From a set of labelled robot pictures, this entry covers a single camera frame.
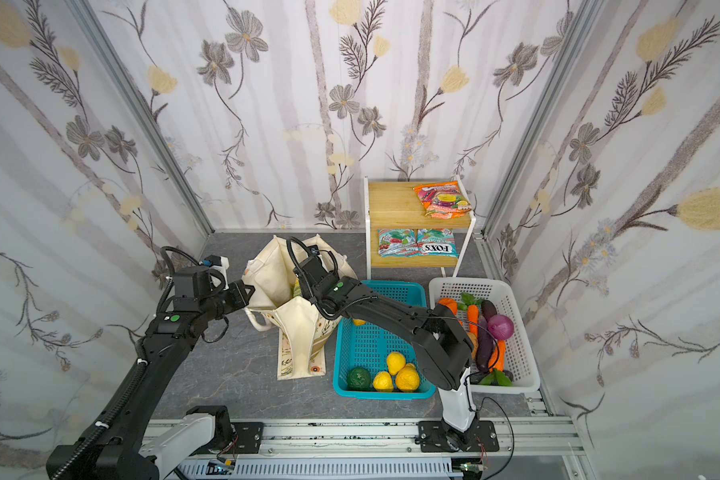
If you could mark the white plastic basket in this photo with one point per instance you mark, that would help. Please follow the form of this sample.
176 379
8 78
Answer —
519 357

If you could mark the yellow lemon right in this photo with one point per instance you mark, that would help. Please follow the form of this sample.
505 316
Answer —
395 362

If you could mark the Fox's candy bag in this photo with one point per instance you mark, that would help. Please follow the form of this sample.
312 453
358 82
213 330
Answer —
437 242

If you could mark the green snack bag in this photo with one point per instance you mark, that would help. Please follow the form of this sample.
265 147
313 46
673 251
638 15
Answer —
296 289

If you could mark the purple eggplant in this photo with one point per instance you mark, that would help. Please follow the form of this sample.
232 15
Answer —
485 339

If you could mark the cream floral grocery tote bag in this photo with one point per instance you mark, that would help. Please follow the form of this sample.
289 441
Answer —
303 332

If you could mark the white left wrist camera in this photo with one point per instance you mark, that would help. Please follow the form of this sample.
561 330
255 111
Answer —
219 263

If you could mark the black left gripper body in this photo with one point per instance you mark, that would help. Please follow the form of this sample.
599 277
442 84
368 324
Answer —
239 294

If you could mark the white wooden two-tier shelf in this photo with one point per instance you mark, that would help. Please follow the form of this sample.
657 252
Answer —
394 205

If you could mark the orange bell pepper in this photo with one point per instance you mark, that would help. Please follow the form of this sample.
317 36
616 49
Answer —
451 304

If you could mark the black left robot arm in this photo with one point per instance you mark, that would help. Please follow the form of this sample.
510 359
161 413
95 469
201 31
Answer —
112 446

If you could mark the orange snack bag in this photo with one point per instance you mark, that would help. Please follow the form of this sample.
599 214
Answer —
443 200

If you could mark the teal plastic basket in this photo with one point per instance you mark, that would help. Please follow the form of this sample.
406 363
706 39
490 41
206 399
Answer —
367 347

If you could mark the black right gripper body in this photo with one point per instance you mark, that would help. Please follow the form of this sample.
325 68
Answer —
306 282

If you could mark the aluminium mounting rail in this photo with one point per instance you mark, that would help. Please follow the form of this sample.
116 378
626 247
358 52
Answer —
503 448

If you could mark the large yellow citrus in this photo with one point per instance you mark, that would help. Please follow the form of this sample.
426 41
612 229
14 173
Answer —
407 379

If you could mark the orange carrot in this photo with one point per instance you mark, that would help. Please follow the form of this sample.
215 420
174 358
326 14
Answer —
497 359
472 316

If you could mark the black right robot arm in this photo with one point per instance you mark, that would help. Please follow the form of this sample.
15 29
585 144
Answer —
441 345

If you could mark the yellow lemon middle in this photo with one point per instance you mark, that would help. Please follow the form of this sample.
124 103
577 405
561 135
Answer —
383 382

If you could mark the green red candy bag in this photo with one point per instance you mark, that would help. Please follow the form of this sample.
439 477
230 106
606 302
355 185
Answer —
397 243

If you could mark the purple onion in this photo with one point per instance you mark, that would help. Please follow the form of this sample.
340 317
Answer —
500 327

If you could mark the green avocado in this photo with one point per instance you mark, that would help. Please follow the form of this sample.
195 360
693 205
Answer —
359 379

